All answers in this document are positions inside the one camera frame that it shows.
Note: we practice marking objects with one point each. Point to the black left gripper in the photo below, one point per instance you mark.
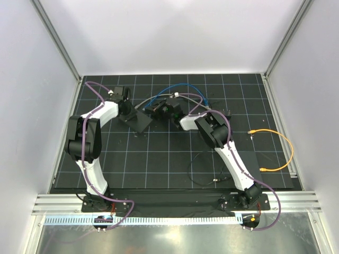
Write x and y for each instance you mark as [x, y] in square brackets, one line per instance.
[132, 116]

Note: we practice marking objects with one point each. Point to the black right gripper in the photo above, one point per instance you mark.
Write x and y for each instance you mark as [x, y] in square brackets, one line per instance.
[157, 108]

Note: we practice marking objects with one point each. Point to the black network switch box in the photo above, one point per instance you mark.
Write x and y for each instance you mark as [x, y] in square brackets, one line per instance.
[136, 120]

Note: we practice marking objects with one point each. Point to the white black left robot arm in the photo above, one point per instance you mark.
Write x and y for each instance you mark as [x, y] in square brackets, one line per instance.
[84, 140]

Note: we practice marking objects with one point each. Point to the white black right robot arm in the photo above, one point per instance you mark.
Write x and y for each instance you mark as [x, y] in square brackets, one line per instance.
[216, 132]

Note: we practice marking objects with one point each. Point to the black power adapter plug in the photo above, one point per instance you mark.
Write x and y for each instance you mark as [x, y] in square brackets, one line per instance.
[227, 114]

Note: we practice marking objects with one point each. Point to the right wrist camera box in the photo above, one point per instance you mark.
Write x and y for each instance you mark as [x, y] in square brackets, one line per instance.
[172, 110]

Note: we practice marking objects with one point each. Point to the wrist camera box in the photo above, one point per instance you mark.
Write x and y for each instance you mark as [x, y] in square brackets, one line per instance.
[172, 110]
[118, 94]

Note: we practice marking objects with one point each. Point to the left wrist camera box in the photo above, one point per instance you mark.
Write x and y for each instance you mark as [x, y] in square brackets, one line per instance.
[118, 94]

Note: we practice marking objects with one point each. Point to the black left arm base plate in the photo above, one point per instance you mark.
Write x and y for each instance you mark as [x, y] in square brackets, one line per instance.
[93, 204]

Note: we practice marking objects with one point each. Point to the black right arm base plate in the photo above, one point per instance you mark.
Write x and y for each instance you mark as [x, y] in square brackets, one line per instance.
[234, 202]

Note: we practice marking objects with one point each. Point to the white slotted cable duct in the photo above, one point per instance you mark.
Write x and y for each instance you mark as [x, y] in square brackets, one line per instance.
[96, 220]

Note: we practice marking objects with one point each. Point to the aluminium left frame post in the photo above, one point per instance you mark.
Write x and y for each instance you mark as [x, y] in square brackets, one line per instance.
[55, 37]

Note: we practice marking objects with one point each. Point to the aluminium frame post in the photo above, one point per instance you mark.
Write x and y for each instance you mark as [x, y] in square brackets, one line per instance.
[55, 37]
[296, 21]

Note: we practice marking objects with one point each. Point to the aluminium front frame rail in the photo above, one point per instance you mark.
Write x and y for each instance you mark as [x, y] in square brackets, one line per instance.
[177, 204]

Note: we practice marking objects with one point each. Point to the aluminium right frame post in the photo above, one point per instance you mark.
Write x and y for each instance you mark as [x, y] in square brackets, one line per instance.
[296, 21]

